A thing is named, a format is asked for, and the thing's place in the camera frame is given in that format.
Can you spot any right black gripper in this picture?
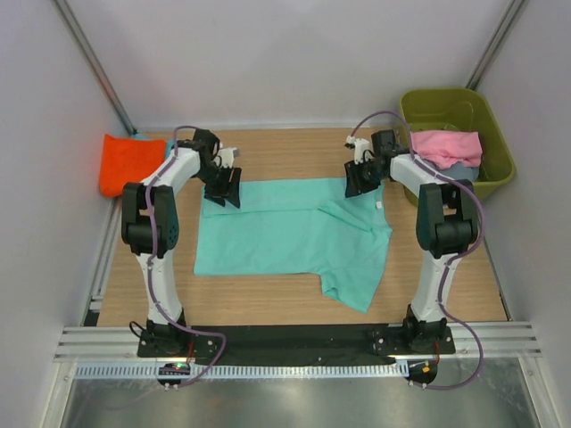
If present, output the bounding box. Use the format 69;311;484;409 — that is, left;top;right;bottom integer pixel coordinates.
343;157;385;198

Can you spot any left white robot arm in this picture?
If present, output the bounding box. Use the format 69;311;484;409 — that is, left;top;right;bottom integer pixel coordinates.
121;126;242;358

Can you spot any olive green plastic bin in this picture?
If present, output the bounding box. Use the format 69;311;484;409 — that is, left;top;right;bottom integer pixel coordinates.
399;87;516;201

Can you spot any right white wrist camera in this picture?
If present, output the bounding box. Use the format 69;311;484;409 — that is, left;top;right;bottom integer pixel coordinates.
345;136;374;164

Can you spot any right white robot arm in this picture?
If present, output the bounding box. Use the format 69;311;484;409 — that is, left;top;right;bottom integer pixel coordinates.
344;130;479;355

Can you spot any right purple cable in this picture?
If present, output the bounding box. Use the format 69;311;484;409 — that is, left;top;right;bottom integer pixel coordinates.
350;110;486;393

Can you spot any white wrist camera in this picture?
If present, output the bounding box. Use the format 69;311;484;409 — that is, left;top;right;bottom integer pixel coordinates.
214;147;240;169
345;136;374;164

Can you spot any teal t shirt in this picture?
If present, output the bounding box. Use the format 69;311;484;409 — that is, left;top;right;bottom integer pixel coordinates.
194;178;393;313

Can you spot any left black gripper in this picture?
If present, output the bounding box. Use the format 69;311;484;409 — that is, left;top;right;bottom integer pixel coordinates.
194;164;241;208

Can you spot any pink t shirt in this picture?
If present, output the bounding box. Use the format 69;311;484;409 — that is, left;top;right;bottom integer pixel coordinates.
411;130;483;169

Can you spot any orange folded t shirt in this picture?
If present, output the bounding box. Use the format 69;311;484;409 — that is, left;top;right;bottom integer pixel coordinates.
98;134;167;198

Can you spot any grey blue t shirt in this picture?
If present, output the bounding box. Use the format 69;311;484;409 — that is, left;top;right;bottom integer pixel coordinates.
440;162;479;183

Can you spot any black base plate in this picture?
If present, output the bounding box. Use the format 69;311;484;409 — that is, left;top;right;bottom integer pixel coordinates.
135;324;456;359

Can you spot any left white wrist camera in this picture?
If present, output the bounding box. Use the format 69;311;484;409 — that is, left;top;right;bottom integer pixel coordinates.
214;147;240;169

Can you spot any slotted cable duct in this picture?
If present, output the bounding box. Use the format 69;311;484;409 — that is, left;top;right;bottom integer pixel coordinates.
74;360;409;381

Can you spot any light blue folded t shirt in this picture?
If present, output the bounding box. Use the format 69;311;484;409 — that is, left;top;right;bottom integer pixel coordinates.
132;133;175;159

